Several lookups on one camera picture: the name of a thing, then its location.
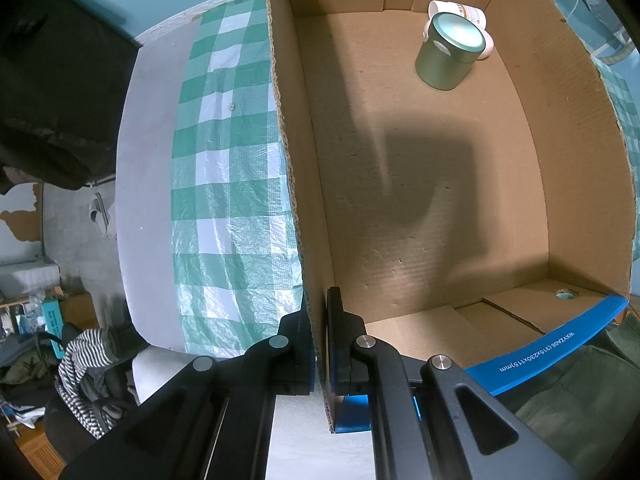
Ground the black white striped cloth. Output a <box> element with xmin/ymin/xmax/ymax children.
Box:
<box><xmin>56</xmin><ymin>328</ymin><xmax>123</xmax><ymax>436</ymax></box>

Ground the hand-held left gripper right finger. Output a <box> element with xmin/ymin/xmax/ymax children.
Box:
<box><xmin>326</xmin><ymin>286</ymin><xmax>581</xmax><ymax>480</ymax></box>

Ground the white orange-label bottle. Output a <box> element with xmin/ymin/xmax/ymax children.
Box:
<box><xmin>426</xmin><ymin>0</ymin><xmax>496</xmax><ymax>62</ymax></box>

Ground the green cylindrical tin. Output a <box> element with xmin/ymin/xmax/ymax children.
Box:
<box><xmin>415</xmin><ymin>11</ymin><xmax>487</xmax><ymax>92</ymax></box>

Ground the light green checked plastic tablecloth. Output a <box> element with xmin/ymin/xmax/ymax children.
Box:
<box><xmin>170</xmin><ymin>0</ymin><xmax>640</xmax><ymax>361</ymax></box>

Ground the brown cardboard carton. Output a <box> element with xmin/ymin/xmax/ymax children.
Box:
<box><xmin>62</xmin><ymin>292</ymin><xmax>98</xmax><ymax>331</ymax></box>

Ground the black hanging clothing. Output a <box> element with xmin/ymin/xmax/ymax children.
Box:
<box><xmin>0</xmin><ymin>0</ymin><xmax>146</xmax><ymax>196</ymax></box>

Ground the blue-edged cardboard box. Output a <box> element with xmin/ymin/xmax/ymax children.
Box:
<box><xmin>264</xmin><ymin>0</ymin><xmax>640</xmax><ymax>435</ymax></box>

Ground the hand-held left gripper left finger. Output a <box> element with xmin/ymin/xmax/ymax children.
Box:
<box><xmin>60</xmin><ymin>305</ymin><xmax>318</xmax><ymax>480</ymax></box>

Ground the teal carton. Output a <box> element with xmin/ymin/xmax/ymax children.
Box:
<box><xmin>42</xmin><ymin>296</ymin><xmax>65</xmax><ymax>361</ymax></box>

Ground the white foam box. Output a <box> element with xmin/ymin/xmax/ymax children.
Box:
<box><xmin>0</xmin><ymin>262</ymin><xmax>62</xmax><ymax>306</ymax></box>

